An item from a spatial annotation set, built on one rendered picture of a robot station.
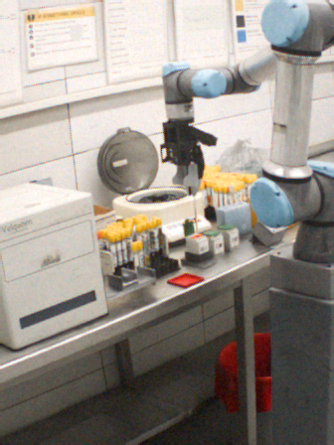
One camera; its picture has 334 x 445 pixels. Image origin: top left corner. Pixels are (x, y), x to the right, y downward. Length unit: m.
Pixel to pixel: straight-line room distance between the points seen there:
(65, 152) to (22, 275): 0.88
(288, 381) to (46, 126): 1.11
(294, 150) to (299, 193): 0.10
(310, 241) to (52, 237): 0.60
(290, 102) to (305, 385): 0.73
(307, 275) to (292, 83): 0.48
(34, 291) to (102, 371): 1.10
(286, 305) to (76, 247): 0.53
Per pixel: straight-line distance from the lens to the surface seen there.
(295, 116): 1.57
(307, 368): 1.84
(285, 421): 1.98
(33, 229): 1.58
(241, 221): 2.21
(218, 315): 3.02
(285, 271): 1.79
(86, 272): 1.69
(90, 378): 2.64
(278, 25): 1.52
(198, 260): 2.00
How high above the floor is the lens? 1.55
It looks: 16 degrees down
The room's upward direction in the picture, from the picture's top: 6 degrees counter-clockwise
